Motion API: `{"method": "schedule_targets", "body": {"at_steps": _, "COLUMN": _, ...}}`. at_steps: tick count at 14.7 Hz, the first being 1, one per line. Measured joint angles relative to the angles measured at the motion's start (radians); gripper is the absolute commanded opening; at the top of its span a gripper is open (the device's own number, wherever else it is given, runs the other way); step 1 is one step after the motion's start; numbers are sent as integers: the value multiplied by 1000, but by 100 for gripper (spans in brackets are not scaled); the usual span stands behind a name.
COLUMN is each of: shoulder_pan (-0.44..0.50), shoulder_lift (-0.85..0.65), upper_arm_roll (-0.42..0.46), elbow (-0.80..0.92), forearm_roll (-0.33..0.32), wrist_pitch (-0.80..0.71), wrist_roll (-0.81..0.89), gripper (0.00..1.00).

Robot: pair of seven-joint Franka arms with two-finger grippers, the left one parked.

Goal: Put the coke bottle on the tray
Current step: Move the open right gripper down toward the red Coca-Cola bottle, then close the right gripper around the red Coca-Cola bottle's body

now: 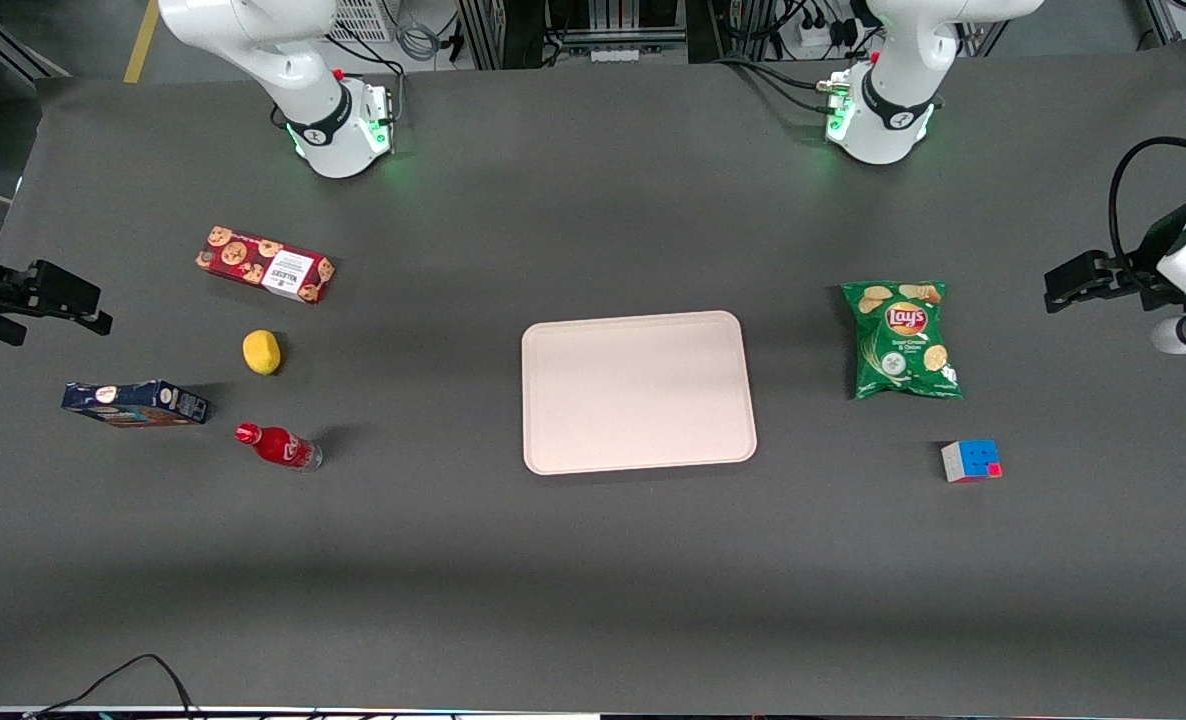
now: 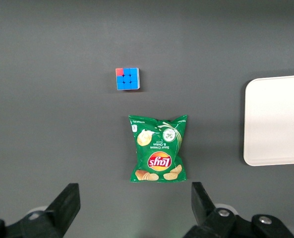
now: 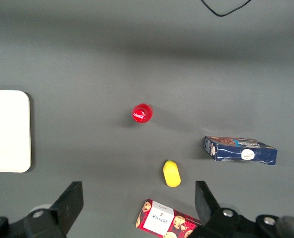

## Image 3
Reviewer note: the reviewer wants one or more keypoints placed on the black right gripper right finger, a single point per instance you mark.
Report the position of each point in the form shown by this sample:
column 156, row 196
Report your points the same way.
column 208, row 210

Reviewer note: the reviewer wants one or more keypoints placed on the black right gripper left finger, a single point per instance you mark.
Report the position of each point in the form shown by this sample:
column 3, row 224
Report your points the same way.
column 62, row 210

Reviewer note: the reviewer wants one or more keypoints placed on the red soda can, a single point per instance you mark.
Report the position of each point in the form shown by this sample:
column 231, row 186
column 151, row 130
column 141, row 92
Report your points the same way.
column 139, row 115

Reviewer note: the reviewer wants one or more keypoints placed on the beige plastic tray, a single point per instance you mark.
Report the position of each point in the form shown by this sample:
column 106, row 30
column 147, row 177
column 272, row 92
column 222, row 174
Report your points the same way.
column 8, row 131

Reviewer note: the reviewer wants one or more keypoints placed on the red Walkers cookie box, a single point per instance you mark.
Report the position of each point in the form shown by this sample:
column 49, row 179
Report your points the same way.
column 159, row 219

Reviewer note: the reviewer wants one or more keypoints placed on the yellow lemon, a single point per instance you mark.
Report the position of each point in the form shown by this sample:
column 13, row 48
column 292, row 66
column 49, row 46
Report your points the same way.
column 172, row 174

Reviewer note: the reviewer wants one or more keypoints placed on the dark blue cookie box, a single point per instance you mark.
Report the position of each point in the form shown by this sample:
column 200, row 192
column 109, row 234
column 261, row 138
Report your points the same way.
column 233, row 155

